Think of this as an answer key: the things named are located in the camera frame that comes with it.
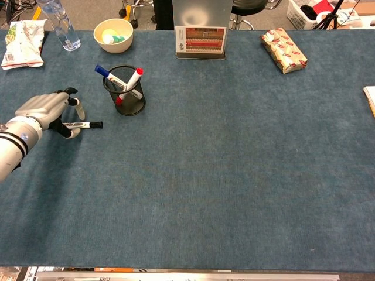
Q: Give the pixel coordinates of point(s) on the white plastic basket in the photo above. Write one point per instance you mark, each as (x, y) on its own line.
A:
(297, 14)

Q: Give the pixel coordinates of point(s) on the green and white bottle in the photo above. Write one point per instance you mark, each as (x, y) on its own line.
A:
(117, 39)

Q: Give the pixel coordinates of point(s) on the yellow ball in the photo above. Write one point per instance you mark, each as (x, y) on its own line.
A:
(109, 32)

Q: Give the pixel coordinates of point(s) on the cream bowl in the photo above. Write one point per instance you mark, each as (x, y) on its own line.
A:
(114, 47)

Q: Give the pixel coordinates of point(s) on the black tripod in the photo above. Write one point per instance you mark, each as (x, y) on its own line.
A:
(329, 17)

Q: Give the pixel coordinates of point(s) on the blue whiteboard marker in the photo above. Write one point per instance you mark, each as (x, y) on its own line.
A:
(108, 75)

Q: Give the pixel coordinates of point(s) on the white printed snack bag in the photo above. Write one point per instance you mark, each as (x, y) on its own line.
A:
(22, 44)

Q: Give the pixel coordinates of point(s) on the red whiteboard marker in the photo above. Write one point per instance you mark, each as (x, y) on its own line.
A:
(133, 79)

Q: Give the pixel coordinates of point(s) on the chrome wheeled stool base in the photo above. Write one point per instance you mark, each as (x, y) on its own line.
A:
(136, 11)

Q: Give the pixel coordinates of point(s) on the person in black trousers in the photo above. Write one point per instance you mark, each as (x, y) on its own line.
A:
(164, 14)

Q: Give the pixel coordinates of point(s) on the black mesh pen holder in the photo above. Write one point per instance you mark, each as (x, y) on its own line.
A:
(132, 109)

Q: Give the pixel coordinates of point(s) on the black seat stool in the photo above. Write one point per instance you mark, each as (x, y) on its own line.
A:
(249, 6)

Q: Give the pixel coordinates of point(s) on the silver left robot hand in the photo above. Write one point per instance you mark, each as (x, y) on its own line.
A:
(44, 106)

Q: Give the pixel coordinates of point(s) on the aluminium rail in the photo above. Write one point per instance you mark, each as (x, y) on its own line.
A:
(187, 276)

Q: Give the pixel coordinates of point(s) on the cardboard box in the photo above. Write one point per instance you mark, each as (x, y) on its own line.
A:
(363, 7)

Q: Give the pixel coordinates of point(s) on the black whiteboard marker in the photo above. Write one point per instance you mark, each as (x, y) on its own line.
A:
(88, 125)

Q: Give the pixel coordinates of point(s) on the gold and red wrapped package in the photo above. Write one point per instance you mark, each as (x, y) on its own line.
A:
(284, 49)

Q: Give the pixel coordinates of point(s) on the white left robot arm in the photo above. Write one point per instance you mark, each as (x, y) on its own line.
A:
(11, 143)

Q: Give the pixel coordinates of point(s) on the brown box with label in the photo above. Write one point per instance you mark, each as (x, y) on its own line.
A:
(202, 39)

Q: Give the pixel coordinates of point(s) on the clear plastic water bottle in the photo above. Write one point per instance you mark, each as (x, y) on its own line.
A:
(66, 35)

